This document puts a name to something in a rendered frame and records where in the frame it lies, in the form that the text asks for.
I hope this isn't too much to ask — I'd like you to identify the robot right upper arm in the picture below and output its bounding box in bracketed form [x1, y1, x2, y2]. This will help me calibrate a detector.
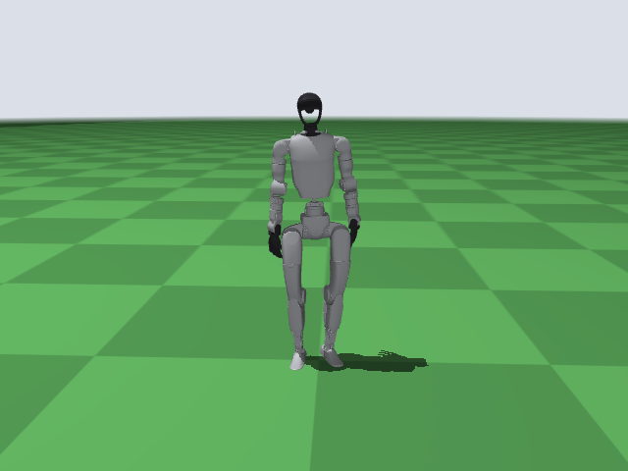
[272, 138, 290, 196]

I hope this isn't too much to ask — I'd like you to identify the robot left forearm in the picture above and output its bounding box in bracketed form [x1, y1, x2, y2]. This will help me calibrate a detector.
[343, 182, 361, 227]

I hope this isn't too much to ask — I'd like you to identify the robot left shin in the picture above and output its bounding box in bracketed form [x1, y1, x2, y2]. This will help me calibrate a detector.
[323, 295, 343, 351]

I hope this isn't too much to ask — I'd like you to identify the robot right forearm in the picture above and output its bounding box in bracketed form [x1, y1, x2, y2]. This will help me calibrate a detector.
[268, 183, 284, 233]

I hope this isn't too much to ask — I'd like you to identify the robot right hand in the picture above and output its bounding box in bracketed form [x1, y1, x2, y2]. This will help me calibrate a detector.
[268, 224, 283, 258]

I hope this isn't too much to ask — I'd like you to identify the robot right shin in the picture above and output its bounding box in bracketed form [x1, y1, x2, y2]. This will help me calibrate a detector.
[288, 298, 305, 354]

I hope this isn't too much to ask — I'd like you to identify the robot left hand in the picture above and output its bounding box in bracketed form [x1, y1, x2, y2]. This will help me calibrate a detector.
[348, 219, 360, 248]

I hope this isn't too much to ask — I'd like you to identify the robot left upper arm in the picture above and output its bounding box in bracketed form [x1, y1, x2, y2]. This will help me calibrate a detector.
[333, 136, 356, 191]

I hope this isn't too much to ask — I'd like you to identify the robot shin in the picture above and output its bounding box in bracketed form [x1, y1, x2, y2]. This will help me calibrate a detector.
[323, 295, 343, 351]
[288, 298, 305, 354]

